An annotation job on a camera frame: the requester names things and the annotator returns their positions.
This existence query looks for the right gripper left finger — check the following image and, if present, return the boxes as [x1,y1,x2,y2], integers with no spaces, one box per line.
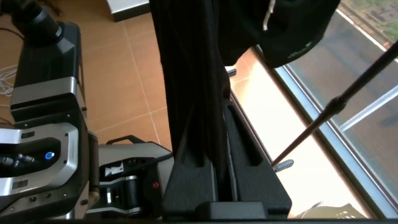
[161,146,218,218]

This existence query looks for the white laundry basket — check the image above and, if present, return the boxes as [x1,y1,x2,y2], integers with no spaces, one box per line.
[292,201,369,219]

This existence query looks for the black clothes rack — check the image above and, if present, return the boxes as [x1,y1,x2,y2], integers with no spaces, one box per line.
[226,42,398,173]

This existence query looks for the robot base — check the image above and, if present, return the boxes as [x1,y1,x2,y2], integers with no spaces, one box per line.
[0,0,175,220]

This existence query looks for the black short-sleeved shirt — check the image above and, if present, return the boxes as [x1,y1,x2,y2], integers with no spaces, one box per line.
[149,0,234,202]

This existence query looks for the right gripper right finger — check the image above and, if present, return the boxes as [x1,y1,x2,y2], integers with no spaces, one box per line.
[222,98,292,218]

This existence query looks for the window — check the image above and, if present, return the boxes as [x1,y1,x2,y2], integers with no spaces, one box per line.
[254,0,398,218]

